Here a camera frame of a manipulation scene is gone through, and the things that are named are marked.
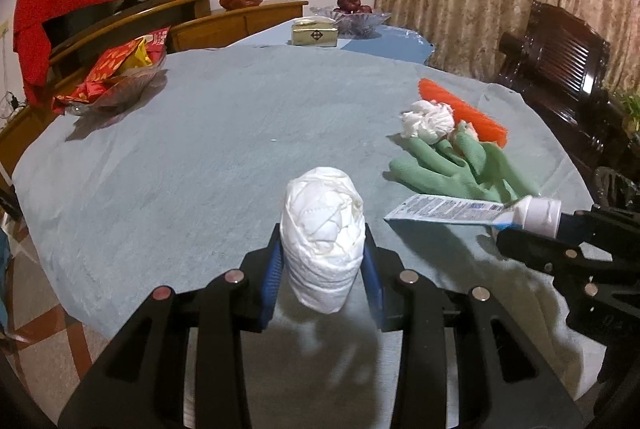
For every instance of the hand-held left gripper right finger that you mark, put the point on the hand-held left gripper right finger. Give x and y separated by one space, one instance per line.
372 291

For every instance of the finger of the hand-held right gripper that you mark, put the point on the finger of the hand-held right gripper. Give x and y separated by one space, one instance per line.
605 224
535 251

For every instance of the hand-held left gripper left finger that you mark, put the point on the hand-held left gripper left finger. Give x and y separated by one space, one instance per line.
272 276

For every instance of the bin with black bag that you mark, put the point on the bin with black bag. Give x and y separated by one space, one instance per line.
615 184

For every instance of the white and blue toothpaste tube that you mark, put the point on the white and blue toothpaste tube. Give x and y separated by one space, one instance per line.
450 210

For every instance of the potted green plant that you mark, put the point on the potted green plant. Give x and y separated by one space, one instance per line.
631 109

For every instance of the green rubber glove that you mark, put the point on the green rubber glove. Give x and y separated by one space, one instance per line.
450 169

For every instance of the grey-blue tablecloth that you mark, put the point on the grey-blue tablecloth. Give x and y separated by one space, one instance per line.
200 169

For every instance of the dark wooden armchair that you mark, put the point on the dark wooden armchair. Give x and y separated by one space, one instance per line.
555 74

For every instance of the crumpled white tissue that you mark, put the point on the crumpled white tissue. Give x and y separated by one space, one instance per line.
427 121

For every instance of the blue table cover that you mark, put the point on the blue table cover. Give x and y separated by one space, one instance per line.
390 48

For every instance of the beige tissue box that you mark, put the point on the beige tissue box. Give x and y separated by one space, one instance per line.
314 34

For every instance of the light wooden cabinet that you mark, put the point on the light wooden cabinet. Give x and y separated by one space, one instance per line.
225 21

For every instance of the yellow snack packet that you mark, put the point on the yellow snack packet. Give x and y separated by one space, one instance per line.
142 51

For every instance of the red patterned snack packet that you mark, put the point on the red patterned snack packet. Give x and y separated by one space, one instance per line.
105 69

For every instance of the glass fruit bowl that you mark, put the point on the glass fruit bowl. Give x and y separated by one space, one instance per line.
357 21

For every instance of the red apple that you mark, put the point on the red apple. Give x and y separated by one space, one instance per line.
366 9
348 0

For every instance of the black television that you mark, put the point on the black television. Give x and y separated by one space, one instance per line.
80 21

